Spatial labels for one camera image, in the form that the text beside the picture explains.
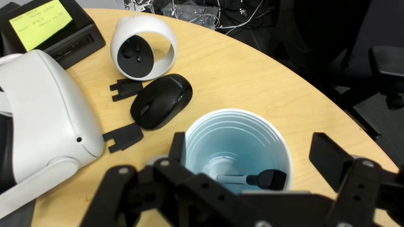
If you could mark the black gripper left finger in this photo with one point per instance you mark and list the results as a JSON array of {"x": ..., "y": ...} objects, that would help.
[{"x": 191, "y": 189}]

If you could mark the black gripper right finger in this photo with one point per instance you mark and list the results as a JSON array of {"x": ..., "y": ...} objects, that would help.
[{"x": 358, "y": 181}]

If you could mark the blue plastic cup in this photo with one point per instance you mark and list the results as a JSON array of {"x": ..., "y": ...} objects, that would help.
[{"x": 235, "y": 142}]

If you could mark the black and white marker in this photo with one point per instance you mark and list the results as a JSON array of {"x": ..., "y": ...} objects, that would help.
[{"x": 267, "y": 179}]

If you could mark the black computer mouse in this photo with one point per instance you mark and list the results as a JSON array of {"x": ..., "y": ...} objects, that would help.
[{"x": 161, "y": 101}]

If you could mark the black office chair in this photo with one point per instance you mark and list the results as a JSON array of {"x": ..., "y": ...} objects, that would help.
[{"x": 349, "y": 49}]

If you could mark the white VR controller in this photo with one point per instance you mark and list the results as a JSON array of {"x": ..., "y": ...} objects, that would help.
[{"x": 132, "y": 53}]

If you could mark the white VR headset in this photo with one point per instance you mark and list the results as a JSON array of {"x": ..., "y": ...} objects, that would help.
[{"x": 55, "y": 130}]

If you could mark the black laptop with yellow note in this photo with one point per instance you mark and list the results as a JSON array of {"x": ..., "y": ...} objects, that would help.
[{"x": 60, "y": 28}]

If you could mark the black plastic bracket piece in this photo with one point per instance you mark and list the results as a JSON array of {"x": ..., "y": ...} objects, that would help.
[
  {"x": 125, "y": 89},
  {"x": 124, "y": 138}
]

